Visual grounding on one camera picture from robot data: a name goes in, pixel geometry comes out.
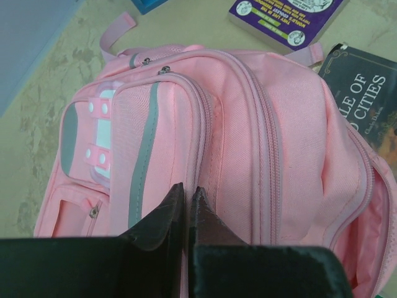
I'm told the blue yellow pink shelf unit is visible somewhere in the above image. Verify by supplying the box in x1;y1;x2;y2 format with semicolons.
132;0;167;15

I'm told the pink student backpack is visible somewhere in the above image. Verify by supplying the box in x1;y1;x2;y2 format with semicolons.
34;13;396;297

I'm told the purple comic book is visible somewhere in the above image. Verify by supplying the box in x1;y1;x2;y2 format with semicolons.
228;0;347;53

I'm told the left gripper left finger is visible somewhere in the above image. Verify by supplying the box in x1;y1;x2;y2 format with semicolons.
1;183;184;297

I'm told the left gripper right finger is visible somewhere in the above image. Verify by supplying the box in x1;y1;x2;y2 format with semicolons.
188;187;353;297

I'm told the Tale of Two Cities book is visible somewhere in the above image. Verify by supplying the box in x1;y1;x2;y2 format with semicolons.
319;43;396;175

